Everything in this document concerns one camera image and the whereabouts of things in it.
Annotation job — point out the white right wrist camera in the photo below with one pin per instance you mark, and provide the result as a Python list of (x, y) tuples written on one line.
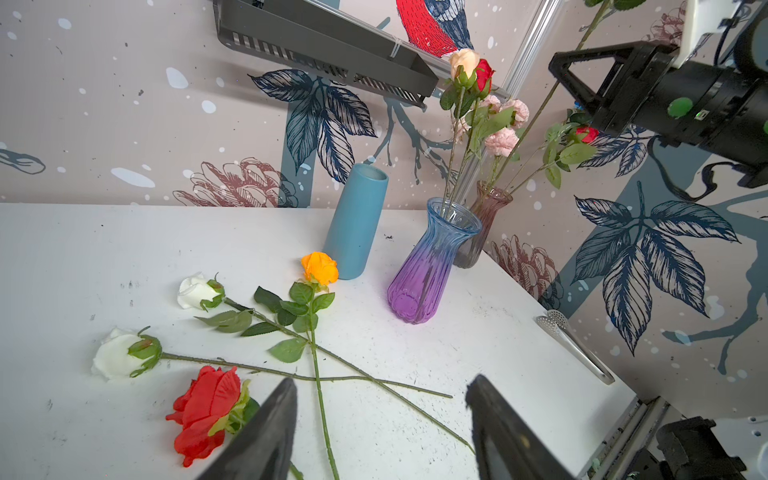
[(703, 17)]

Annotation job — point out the dark red carnation stem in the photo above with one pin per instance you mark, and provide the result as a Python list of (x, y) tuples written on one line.
[(211, 413)]

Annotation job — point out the white artificial rose bunch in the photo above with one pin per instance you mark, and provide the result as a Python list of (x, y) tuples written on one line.
[(196, 292)]

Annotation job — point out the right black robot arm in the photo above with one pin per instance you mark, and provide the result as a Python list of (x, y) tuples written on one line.
[(698, 78)]

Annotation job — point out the red artificial rose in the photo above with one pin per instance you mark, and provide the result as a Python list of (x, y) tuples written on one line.
[(566, 146)]

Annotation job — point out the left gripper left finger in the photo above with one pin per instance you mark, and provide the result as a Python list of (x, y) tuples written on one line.
[(263, 448)]

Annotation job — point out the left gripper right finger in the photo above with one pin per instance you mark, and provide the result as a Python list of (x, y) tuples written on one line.
[(506, 448)]

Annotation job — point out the black hanging basket shelf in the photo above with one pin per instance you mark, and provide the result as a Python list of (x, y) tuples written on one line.
[(324, 41)]

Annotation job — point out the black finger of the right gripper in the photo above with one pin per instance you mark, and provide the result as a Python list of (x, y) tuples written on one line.
[(612, 93)]

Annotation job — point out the pink grey glass vase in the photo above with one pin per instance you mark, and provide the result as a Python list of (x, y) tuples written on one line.
[(488, 203)]

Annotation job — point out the orange artificial rose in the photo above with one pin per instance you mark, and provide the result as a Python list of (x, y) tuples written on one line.
[(308, 296)]

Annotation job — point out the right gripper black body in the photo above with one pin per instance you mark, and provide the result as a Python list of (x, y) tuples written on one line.
[(637, 68)]

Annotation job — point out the blue purple glass vase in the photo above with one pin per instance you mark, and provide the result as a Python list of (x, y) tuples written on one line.
[(415, 293)]

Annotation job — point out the teal ceramic vase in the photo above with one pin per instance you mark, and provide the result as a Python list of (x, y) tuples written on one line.
[(353, 227)]

